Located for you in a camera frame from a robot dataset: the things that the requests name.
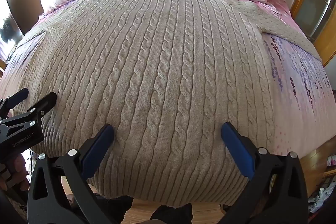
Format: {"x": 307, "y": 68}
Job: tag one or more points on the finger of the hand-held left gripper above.
{"x": 43, "y": 106}
{"x": 17, "y": 96}

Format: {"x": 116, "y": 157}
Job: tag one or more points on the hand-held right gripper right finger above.
{"x": 237, "y": 153}

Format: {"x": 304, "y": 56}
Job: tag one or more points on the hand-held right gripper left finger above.
{"x": 97, "y": 151}

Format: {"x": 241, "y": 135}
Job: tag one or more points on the person's left hand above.
{"x": 21, "y": 169}

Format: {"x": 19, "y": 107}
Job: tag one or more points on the pink floral bed sheet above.
{"x": 294, "y": 98}

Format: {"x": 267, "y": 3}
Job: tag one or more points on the dark reflective panel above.
{"x": 10, "y": 16}

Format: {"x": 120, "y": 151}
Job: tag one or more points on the pile of printed bags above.
{"x": 323, "y": 187}

